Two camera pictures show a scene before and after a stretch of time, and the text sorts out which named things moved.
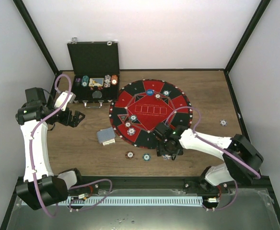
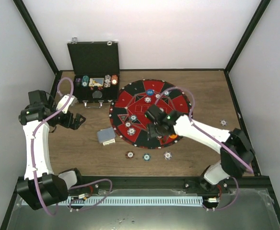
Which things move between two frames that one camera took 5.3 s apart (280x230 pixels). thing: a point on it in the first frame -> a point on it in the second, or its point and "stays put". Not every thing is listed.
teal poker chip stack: x=146 y=157 stays put
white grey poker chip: x=166 y=157 stays put
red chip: x=127 y=124 stays put
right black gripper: x=161 y=150 -> x=152 y=133
